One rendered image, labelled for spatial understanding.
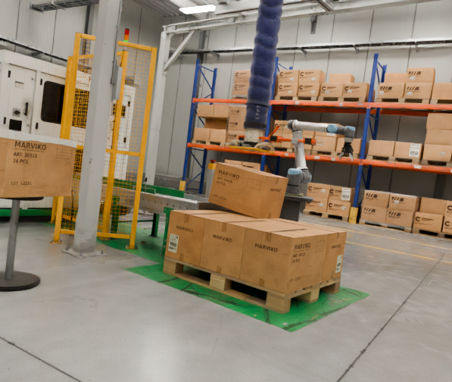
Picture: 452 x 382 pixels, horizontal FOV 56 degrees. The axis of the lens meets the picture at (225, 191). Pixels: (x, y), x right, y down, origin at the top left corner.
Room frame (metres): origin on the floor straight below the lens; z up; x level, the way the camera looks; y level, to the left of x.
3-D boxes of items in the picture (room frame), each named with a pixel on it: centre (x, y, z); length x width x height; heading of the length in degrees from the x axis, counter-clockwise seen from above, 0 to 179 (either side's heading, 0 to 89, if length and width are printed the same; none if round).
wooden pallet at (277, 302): (3.70, -0.32, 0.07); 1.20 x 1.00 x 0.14; 53
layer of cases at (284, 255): (3.70, -0.32, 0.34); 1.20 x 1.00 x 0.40; 53
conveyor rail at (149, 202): (4.79, 1.17, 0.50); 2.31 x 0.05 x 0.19; 53
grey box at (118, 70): (4.07, 1.18, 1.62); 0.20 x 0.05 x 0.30; 53
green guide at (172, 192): (5.48, 1.09, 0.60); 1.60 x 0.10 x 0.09; 53
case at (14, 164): (2.88, 1.40, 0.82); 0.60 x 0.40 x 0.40; 160
